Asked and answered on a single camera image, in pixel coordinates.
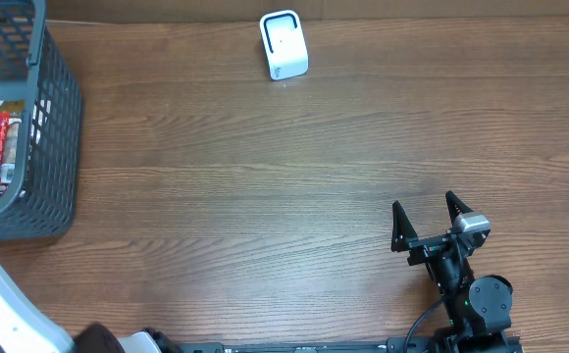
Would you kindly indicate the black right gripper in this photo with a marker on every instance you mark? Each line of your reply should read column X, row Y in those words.
column 425, row 247

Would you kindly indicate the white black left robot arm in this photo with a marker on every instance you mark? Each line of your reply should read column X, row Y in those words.
column 23, row 328

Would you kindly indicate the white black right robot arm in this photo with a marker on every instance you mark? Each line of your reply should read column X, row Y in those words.
column 478, row 309

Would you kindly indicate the white barcode scanner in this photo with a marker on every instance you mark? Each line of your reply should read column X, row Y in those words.
column 284, row 44

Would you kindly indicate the grey plastic mesh basket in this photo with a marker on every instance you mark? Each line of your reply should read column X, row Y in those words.
column 41, row 199

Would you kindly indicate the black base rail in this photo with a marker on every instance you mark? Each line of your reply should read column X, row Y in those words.
column 284, row 348

